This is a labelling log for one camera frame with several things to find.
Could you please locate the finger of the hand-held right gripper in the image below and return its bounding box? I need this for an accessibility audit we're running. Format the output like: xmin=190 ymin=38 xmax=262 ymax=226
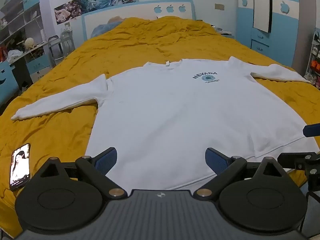
xmin=277 ymin=151 xmax=320 ymax=177
xmin=302 ymin=123 xmax=320 ymax=138

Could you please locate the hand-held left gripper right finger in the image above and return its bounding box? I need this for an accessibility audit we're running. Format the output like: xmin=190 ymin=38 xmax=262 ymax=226
xmin=193 ymin=147 xmax=286 ymax=201

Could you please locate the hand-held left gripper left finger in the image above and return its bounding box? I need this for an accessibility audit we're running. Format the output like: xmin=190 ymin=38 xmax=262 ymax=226
xmin=37 ymin=147 xmax=128 ymax=199

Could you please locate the white printed sweatshirt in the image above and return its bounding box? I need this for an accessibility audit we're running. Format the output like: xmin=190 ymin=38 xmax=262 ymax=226
xmin=10 ymin=56 xmax=320 ymax=192

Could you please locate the metal storage rack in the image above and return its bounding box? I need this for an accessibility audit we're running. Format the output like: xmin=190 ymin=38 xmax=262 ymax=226
xmin=303 ymin=29 xmax=320 ymax=88

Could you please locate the black smartphone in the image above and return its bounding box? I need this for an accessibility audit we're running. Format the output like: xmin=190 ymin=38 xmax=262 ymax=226
xmin=9 ymin=143 xmax=31 ymax=192

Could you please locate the blue and white wardrobe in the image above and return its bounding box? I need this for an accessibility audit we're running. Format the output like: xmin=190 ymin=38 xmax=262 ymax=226
xmin=236 ymin=0 xmax=320 ymax=77

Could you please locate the blue and black desk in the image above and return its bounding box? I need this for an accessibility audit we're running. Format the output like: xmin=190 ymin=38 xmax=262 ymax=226
xmin=9 ymin=41 xmax=52 ymax=92

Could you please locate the grey folding chair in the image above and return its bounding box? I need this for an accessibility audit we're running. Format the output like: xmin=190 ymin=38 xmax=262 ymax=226
xmin=47 ymin=35 xmax=63 ymax=67
xmin=60 ymin=31 xmax=76 ymax=55

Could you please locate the yellow quilted blanket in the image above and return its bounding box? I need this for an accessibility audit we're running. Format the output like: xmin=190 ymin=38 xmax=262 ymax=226
xmin=0 ymin=16 xmax=320 ymax=239

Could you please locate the cluttered nightstand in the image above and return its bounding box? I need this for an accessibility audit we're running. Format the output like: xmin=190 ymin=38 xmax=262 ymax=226
xmin=212 ymin=25 xmax=235 ymax=39

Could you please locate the blue pillow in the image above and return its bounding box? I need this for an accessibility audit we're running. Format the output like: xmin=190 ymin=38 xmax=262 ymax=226
xmin=90 ymin=21 xmax=123 ymax=38

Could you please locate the blue smiley chair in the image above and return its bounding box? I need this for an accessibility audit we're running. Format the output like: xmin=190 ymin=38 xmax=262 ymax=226
xmin=0 ymin=61 xmax=12 ymax=105

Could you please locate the black-framed mirror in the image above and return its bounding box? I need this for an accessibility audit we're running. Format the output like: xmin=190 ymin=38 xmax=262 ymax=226
xmin=252 ymin=0 xmax=273 ymax=33

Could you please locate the white crumpled bag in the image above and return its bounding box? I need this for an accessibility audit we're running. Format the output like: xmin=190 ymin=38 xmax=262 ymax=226
xmin=7 ymin=49 xmax=24 ymax=63

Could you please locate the white blue-trimmed headboard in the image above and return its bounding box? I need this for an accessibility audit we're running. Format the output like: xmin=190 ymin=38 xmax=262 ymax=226
xmin=81 ymin=0 xmax=197 ymax=40

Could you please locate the desk with shelves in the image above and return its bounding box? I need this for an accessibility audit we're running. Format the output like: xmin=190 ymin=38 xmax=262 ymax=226
xmin=0 ymin=0 xmax=48 ymax=64

